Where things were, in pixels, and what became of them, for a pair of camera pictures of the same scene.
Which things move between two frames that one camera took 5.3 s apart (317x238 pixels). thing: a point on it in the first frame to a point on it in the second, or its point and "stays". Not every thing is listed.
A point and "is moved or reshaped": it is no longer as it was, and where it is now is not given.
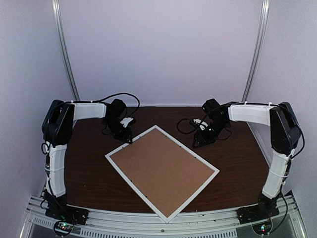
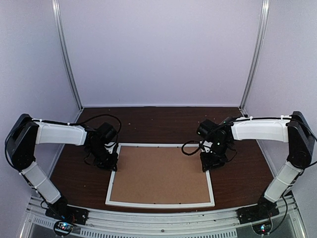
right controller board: (263, 228) stays
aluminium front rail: (103, 223) stays
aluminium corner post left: (55, 5) stays
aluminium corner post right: (254, 64) stays
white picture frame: (166, 218) to (192, 205)
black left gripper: (124, 136) to (110, 165)
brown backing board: (165, 172) is moved or reshaped
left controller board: (63, 227) stays
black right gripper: (203, 139) to (208, 164)
